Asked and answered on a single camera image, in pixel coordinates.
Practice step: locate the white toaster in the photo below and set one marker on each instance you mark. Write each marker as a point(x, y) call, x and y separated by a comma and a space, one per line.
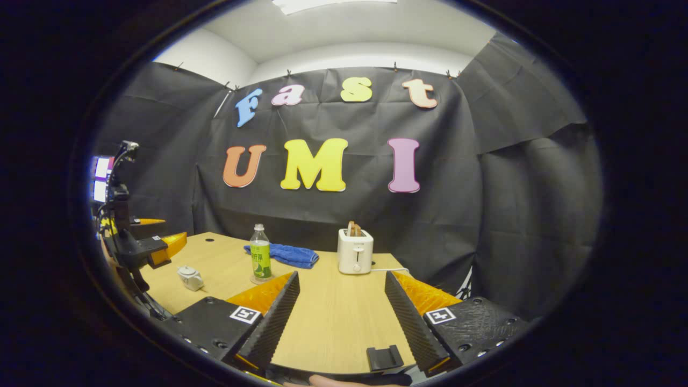
point(355, 255)

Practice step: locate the black table clamp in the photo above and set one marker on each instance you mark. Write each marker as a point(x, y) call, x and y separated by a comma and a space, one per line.
point(384, 357)

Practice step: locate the black backdrop cloth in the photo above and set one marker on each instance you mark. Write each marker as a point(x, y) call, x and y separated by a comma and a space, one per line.
point(484, 188)

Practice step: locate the ceiling light panel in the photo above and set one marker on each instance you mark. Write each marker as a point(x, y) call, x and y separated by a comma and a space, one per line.
point(333, 4)

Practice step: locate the white teacup lid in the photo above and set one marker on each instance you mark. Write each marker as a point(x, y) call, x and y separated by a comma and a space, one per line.
point(187, 269)

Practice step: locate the toast slice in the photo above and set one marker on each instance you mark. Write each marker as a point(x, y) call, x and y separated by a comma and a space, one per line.
point(354, 229)

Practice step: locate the green label water bottle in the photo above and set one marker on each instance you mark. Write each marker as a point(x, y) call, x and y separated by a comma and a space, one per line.
point(260, 258)

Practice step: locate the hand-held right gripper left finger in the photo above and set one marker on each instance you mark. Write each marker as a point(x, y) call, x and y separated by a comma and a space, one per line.
point(274, 322)

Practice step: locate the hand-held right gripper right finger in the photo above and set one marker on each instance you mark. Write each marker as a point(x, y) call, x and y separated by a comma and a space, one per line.
point(411, 322)

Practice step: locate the white floral teacup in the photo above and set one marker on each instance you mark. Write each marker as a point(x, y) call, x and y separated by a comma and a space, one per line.
point(192, 280)

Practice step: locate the computer monitor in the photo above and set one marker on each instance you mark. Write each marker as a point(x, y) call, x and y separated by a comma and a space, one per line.
point(101, 177)

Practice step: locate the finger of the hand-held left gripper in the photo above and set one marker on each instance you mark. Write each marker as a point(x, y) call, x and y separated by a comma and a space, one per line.
point(145, 228)
point(172, 247)

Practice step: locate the blue towel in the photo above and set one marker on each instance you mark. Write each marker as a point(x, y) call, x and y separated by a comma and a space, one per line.
point(293, 255)

